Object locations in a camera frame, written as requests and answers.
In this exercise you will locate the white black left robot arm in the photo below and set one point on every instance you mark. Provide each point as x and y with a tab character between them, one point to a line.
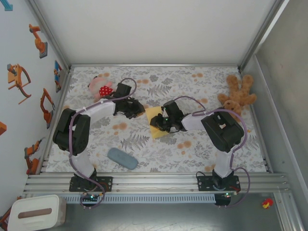
101	111

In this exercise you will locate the pink plush toy red dress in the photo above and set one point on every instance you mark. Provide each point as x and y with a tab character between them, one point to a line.
103	90

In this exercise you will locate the small red yellow toy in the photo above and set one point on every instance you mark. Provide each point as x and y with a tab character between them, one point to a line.
267	204

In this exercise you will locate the aluminium side rail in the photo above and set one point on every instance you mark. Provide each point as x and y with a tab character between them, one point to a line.
63	93
262	144

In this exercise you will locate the blue wall sticker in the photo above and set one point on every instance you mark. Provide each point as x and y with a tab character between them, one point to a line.
7	5

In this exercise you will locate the white tissue box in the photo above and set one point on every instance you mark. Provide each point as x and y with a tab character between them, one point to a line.
36	214

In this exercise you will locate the floral patterned tablecloth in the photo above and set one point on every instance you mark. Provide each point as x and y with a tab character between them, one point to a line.
168	156

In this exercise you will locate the aluminium back rail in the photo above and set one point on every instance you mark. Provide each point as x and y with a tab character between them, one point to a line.
154	65

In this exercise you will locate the aluminium front rail beam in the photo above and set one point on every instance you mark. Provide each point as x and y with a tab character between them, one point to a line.
154	185

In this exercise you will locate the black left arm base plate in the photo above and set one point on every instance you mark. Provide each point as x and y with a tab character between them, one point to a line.
107	184

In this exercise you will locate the yellow cloth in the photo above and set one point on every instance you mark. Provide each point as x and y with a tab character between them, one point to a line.
150	114

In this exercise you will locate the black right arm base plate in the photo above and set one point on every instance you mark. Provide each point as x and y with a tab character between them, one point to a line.
204	184

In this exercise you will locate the brown teddy bear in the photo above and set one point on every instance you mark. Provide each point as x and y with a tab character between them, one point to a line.
240	93

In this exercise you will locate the blue-grey glasses case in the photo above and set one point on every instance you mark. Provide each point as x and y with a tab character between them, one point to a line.
122	158

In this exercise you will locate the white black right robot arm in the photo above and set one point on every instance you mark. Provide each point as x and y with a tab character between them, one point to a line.
223	134

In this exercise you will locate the aluminium frame post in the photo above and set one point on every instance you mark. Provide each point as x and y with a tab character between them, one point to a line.
263	31
49	33

